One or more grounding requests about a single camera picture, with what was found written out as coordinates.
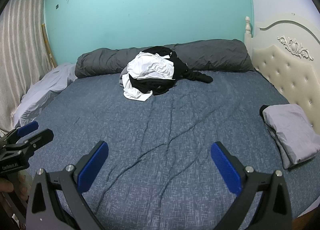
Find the pale grey bed sheet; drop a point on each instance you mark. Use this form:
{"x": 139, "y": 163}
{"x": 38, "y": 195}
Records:
{"x": 42, "y": 92}

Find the white polo shirt black trim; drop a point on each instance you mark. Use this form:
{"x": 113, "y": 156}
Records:
{"x": 150, "y": 67}

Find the bed with blue cover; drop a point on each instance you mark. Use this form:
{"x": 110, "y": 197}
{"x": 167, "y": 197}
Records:
{"x": 175, "y": 132}

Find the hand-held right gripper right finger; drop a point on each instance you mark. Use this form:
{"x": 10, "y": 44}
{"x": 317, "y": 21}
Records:
{"x": 225, "y": 167}

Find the folded light grey garment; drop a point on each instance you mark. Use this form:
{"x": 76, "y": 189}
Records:
{"x": 292, "y": 127}

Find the plain white garment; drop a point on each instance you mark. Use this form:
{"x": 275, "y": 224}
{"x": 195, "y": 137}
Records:
{"x": 135, "y": 94}

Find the crumpled grey garment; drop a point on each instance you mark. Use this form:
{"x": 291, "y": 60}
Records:
{"x": 122, "y": 79}

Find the rolled dark grey duvet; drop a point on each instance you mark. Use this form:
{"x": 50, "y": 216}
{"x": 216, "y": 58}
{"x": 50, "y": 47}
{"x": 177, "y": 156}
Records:
{"x": 100, "y": 62}

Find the cream tufted headboard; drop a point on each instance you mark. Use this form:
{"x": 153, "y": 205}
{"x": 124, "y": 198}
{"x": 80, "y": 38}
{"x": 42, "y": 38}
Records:
{"x": 275, "y": 69}

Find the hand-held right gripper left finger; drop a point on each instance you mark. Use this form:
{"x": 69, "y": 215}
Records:
{"x": 92, "y": 167}

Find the black knit garment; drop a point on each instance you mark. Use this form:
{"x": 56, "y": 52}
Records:
{"x": 200, "y": 77}

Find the striped beige curtain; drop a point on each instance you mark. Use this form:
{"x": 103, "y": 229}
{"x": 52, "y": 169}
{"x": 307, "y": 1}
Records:
{"x": 22, "y": 44}

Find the person's left hand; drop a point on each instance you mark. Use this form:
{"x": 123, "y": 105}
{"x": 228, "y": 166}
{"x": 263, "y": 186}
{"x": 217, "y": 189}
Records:
{"x": 21, "y": 187}

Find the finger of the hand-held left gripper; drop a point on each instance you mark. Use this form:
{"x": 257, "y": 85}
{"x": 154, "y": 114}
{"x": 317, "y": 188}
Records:
{"x": 28, "y": 127}
{"x": 42, "y": 137}

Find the folded grey shirt stack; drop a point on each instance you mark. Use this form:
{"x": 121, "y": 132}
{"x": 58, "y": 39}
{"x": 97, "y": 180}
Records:
{"x": 263, "y": 112}

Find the wooden pole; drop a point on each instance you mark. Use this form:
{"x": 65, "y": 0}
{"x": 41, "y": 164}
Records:
{"x": 47, "y": 44}

